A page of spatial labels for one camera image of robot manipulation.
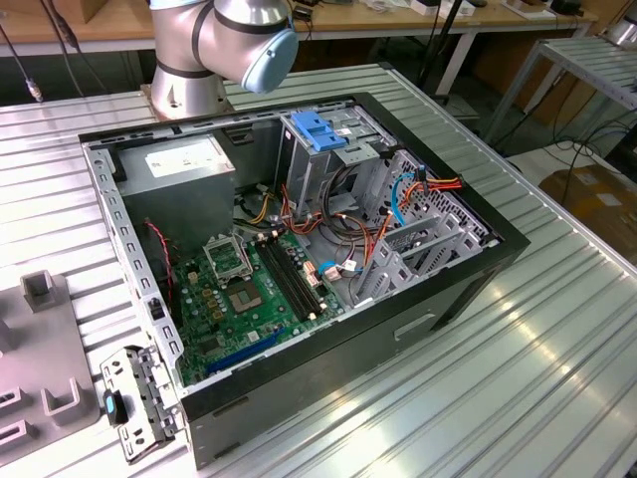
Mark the red orange power wire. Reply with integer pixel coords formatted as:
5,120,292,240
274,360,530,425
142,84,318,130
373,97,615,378
416,165,465,194

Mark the grey metal disk bay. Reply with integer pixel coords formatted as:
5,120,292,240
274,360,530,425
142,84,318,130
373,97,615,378
347,148,499,308

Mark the black RAM slot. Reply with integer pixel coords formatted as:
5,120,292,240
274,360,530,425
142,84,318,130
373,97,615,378
266,240,320,319
256,242,311,323
261,241,316,321
271,238,325,317

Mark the grey metal drive cage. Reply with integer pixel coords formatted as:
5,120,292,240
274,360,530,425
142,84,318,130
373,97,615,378
273,102,399,220

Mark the metal socket cover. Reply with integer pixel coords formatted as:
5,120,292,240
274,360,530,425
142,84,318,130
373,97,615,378
202,237,255,288

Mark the CPU socket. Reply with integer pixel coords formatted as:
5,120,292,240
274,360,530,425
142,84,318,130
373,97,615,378
201,237,255,288

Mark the dark square chipset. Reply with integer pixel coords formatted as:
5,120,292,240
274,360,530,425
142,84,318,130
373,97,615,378
227,284,261,316

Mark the green motherboard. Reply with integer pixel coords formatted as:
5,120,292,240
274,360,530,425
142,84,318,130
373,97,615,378
171,231,349,387

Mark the blue plastic drive latch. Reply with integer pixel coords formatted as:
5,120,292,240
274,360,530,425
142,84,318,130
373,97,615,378
291,110,349,153

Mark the black open PC case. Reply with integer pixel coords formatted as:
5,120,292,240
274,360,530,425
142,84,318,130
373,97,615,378
78,91,531,472

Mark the blue expansion slot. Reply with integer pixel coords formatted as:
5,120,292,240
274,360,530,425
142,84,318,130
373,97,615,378
206,326,288,374

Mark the grey power supply unit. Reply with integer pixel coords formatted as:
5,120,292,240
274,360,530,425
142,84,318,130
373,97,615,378
114,133,238,260

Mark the blue black release latch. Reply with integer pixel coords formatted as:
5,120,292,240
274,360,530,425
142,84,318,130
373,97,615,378
102,389,129,425

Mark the flat brown carton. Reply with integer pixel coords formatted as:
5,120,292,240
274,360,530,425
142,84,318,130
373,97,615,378
539,166,637,250

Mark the grey parts rack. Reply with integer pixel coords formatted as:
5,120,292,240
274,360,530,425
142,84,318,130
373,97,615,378
0,270,99,442

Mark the brown cardboard box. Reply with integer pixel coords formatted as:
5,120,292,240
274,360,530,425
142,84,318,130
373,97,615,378
79,0,153,25

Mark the metal slat table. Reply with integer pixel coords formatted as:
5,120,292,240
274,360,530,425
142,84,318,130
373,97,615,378
485,37,637,145

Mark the silver metal cylinder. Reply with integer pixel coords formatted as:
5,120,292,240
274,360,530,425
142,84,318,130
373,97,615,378
609,19,637,49

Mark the blue wire white plug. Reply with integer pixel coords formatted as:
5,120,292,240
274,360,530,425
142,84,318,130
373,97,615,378
316,258,360,286

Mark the orange wire bundle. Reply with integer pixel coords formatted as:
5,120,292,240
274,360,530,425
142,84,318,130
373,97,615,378
278,183,394,273

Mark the yellow black wire bundle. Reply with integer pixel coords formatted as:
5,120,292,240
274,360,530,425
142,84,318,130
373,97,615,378
233,181,276,228

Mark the blue flat data wire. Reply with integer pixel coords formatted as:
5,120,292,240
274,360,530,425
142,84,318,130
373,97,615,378
390,171,424,228

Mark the red black twisted wire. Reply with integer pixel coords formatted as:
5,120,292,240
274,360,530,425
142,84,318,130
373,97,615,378
142,218,176,306

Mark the metal card retention bracket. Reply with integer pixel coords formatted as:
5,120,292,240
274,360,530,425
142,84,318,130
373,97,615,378
99,346,188,464

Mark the cable with silver connector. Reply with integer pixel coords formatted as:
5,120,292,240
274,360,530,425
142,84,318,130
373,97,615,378
0,22,45,104

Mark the black cable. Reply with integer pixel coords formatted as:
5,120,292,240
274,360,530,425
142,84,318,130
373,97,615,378
39,0,86,99

